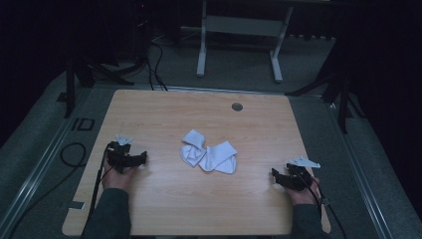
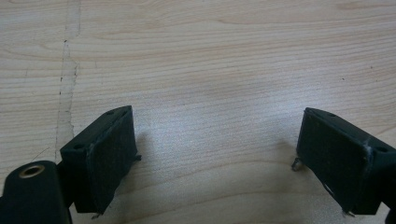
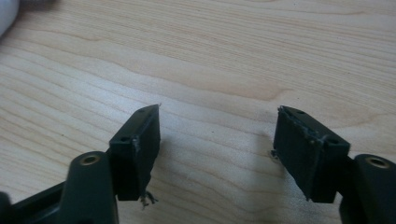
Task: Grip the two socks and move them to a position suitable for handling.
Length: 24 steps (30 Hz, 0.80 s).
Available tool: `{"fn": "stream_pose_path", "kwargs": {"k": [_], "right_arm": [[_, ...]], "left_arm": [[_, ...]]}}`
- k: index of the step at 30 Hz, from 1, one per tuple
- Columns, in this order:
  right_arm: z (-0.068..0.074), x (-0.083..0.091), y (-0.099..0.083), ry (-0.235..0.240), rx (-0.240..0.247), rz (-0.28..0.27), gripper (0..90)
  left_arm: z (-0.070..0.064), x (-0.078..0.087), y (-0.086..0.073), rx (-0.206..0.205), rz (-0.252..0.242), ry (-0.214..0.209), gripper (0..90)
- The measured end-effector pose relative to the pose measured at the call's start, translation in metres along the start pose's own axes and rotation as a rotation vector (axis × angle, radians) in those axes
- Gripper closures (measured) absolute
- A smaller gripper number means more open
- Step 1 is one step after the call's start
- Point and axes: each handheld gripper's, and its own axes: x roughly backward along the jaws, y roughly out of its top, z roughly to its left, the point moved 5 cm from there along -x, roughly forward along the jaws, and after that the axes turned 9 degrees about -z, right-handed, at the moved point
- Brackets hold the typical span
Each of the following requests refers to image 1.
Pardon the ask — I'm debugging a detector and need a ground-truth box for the white sock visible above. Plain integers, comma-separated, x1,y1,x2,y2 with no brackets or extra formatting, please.
198,140,239,175
179,128,207,167

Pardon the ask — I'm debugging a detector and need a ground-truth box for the right hand-held gripper cable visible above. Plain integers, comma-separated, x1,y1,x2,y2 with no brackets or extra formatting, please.
297,170,348,239

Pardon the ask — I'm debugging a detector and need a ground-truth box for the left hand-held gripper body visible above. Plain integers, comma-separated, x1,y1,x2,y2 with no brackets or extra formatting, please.
105,133,134,174

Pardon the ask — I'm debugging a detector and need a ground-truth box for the black metal stand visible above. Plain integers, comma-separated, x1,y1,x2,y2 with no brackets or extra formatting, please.
285,71,366,134
56,54,135,120

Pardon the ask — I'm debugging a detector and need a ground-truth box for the metal floor rail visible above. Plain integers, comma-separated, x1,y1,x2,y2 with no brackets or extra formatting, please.
326,101,395,239
0,88,98,239

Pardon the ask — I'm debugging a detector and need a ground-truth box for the left hand-held gripper cable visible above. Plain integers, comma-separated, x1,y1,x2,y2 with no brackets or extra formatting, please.
85,147,112,230

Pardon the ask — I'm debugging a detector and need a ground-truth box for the black looped floor cable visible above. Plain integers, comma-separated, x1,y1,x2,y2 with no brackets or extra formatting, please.
6,141,88,239

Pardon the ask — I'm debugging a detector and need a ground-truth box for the white metal desk frame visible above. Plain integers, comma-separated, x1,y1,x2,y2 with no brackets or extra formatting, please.
196,0,295,84

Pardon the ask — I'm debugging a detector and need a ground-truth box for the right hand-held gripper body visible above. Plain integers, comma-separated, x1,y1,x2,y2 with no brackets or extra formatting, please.
281,156,321,192

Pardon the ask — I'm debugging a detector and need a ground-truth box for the hand-held gripper cable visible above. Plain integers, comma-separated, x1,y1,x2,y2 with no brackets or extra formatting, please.
85,147,112,230
297,170,348,239

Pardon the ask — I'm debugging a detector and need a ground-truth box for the dark computer tower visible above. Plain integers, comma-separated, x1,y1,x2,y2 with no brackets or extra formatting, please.
131,0,154,64

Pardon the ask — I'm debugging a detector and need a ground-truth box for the black cables bundle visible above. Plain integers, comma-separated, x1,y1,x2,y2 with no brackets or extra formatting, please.
144,41,169,92

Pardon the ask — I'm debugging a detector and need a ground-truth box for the person's right hand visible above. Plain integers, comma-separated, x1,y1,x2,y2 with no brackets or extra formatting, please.
285,176,321,206

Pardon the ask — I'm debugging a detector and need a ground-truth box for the person's left hand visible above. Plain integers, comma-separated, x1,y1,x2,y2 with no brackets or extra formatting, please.
101,159,139,193

